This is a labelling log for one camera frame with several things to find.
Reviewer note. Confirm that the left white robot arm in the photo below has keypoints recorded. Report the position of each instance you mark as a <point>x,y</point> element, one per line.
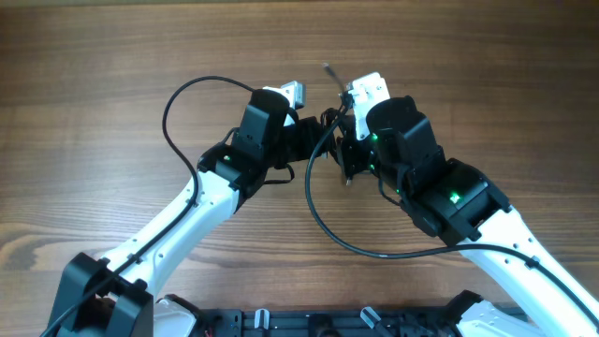
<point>118,294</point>

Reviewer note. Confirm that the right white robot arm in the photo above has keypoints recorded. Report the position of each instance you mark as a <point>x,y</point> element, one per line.
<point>458,204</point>

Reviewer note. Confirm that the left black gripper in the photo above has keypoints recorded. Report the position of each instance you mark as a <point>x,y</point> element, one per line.
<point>305,125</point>

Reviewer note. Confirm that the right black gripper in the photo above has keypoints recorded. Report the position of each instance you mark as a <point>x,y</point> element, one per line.
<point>349,153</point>

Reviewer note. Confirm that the black aluminium base frame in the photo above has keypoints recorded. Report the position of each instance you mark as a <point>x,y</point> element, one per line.
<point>420,321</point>

